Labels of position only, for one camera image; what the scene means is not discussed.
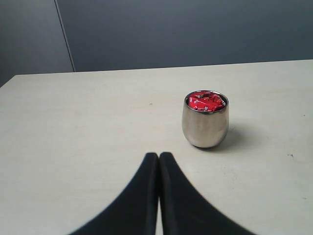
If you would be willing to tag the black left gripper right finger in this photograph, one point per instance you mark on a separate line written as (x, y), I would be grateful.
(184, 211)

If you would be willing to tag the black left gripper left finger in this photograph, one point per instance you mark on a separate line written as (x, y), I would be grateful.
(134, 211)

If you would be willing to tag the red candies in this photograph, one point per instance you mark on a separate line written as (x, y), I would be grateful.
(205, 101)

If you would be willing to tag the stainless steel cup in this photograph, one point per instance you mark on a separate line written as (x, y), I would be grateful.
(205, 129)

